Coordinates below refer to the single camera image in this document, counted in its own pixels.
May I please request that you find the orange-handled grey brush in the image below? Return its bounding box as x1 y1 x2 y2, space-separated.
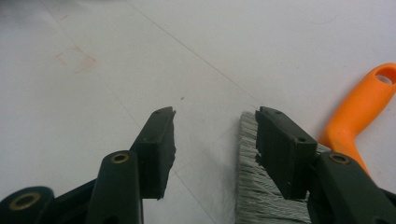
234 63 396 224

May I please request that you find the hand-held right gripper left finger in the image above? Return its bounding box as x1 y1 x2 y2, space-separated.
130 105 177 201

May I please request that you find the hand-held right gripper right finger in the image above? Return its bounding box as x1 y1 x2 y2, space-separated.
254 105 318 201

